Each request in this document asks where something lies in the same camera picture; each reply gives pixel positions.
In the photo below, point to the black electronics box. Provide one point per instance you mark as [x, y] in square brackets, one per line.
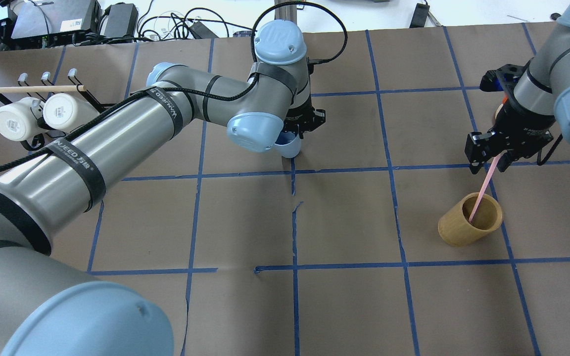
[56, 18]

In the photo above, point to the white mug outer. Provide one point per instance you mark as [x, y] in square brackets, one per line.
[20, 120]

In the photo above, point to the wooden dowel rod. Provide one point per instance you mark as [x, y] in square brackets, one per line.
[41, 89]

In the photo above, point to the pink chopstick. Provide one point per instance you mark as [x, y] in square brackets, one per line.
[484, 186]

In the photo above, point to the black power adapter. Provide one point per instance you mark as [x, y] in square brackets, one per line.
[119, 20]

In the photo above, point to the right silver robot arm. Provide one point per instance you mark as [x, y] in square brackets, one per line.
[536, 96]

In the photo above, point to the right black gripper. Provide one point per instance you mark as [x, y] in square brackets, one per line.
[523, 123]

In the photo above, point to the light blue cup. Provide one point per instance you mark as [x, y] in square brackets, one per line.
[288, 144]

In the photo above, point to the bamboo cylinder holder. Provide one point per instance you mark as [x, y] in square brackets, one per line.
[458, 227]

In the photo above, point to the black wire mug rack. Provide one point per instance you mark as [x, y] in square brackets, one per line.
[39, 141]

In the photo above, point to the white mug inner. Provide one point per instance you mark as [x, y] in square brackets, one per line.
[66, 113]

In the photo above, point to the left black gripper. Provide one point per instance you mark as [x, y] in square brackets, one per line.
[307, 117]

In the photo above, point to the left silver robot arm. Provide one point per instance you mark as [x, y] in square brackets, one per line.
[279, 264]

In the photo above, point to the white mug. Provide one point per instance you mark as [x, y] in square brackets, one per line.
[20, 120]
[66, 113]

